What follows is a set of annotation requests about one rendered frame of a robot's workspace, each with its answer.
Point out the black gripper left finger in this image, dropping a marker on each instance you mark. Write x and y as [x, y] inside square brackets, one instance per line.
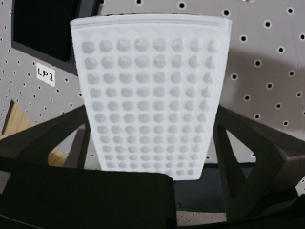
[34, 144]

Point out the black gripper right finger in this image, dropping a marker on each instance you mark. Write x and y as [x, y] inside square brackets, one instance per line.
[280, 161]

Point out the white multi-well plate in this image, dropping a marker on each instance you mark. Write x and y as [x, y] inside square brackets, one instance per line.
[145, 123]

